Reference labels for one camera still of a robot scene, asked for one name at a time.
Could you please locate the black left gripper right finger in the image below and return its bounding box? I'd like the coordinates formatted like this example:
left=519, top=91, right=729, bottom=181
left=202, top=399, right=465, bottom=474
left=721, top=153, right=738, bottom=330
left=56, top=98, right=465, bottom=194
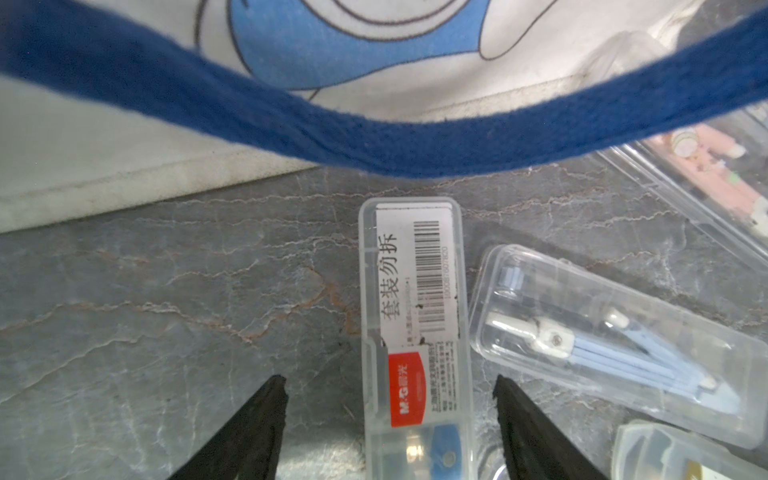
left=493, top=375, right=607, bottom=480

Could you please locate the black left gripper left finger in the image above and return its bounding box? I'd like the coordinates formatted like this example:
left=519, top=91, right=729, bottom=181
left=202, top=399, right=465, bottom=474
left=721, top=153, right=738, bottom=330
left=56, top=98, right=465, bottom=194
left=171, top=375, right=288, bottom=480

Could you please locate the clear long compass case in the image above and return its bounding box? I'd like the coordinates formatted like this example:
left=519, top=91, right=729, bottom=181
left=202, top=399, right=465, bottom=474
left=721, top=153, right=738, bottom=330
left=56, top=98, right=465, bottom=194
left=610, top=420, right=767, bottom=480

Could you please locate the clear case with red label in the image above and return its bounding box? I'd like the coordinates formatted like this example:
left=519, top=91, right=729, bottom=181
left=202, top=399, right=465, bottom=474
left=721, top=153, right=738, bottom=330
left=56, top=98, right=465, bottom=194
left=358, top=197, right=477, bottom=479

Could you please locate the white canvas cartoon tote bag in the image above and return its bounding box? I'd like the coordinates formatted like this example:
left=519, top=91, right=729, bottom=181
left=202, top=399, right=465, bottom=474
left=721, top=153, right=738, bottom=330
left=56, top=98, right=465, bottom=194
left=1, top=1, right=767, bottom=232

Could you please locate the clear case pink compass right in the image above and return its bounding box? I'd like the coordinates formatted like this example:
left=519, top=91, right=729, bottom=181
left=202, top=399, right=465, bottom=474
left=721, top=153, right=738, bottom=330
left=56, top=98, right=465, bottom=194
left=594, top=102, right=767, bottom=271

